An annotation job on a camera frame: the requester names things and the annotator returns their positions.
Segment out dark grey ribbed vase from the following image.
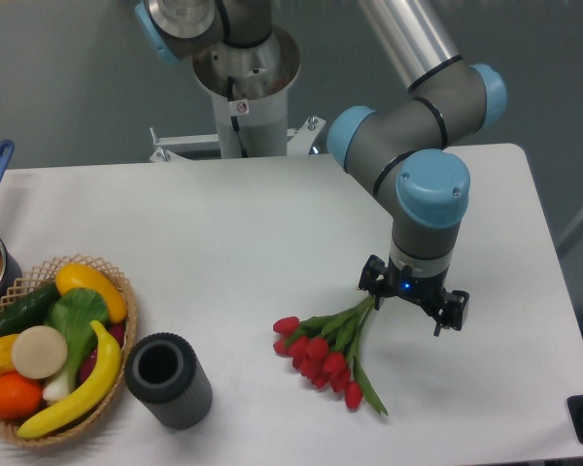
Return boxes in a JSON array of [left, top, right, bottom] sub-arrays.
[[124, 332, 213, 430]]

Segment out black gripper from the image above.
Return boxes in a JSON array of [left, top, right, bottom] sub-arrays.
[[359, 254, 469, 337]]

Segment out green bok choy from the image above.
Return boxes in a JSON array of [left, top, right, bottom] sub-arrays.
[[43, 287, 109, 405]]

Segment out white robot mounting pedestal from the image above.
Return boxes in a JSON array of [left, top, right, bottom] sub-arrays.
[[149, 23, 327, 163]]

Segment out orange fruit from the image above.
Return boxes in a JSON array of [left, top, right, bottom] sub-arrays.
[[0, 373, 43, 419]]

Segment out beige round disc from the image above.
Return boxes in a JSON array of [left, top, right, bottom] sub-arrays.
[[11, 325, 68, 380]]

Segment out green cucumber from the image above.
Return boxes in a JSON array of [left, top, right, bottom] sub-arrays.
[[0, 282, 60, 337]]

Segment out woven wicker basket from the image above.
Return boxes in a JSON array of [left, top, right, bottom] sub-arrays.
[[0, 254, 137, 448]]

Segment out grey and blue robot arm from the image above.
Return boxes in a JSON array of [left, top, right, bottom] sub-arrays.
[[135, 1, 507, 330]]

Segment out red vegetable in basket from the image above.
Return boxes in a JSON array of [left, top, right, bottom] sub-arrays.
[[79, 321, 125, 386]]

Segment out yellow banana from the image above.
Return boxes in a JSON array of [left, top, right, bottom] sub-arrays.
[[17, 319, 123, 440]]

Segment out red tulip bouquet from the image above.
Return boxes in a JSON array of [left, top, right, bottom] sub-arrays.
[[272, 297, 388, 416]]

